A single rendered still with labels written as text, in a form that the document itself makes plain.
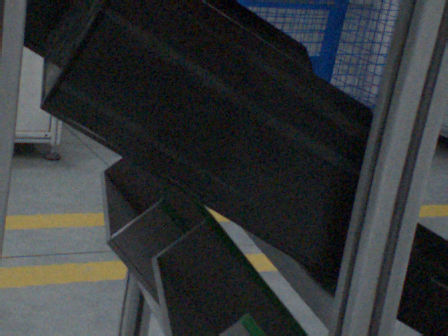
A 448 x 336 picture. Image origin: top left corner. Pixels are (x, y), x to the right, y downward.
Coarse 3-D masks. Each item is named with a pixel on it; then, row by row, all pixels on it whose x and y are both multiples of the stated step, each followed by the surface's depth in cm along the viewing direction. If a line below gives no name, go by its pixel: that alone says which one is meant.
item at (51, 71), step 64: (128, 0) 43; (192, 0) 43; (64, 64) 44; (128, 64) 44; (192, 64) 44; (256, 64) 44; (128, 128) 44; (192, 128) 45; (256, 128) 45; (320, 128) 45; (192, 192) 46; (256, 192) 46; (320, 192) 46; (320, 256) 47
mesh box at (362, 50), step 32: (256, 0) 449; (288, 0) 457; (320, 0) 464; (352, 0) 472; (384, 0) 481; (288, 32) 463; (320, 32) 470; (352, 32) 478; (384, 32) 487; (320, 64) 477; (352, 64) 485; (384, 64) 493; (352, 96) 491
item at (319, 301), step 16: (256, 240) 56; (272, 256) 54; (288, 256) 52; (288, 272) 52; (304, 272) 50; (304, 288) 50; (320, 288) 49; (336, 288) 49; (320, 304) 49; (320, 320) 49
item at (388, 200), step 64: (0, 0) 37; (0, 64) 37; (0, 128) 38; (384, 128) 44; (0, 192) 39; (384, 192) 43; (0, 256) 40; (384, 256) 45; (128, 320) 79; (384, 320) 45
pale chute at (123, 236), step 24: (120, 168) 74; (120, 192) 74; (144, 192) 75; (168, 192) 75; (120, 216) 69; (144, 216) 62; (168, 216) 62; (192, 216) 76; (120, 240) 62; (144, 240) 63; (168, 240) 63; (144, 264) 63
